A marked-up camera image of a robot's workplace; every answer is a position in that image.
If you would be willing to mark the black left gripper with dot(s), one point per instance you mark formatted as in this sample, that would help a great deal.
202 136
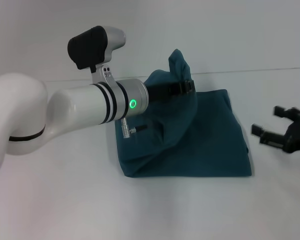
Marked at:
162 91

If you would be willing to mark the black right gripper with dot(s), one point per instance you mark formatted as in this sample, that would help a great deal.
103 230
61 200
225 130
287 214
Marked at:
297 138

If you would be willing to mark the teal t-shirt with FREE print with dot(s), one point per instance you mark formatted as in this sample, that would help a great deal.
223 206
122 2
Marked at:
190 137

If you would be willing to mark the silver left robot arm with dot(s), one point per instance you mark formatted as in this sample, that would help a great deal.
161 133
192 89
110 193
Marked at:
65 112

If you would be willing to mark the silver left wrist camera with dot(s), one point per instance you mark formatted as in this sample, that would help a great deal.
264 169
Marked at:
95 47

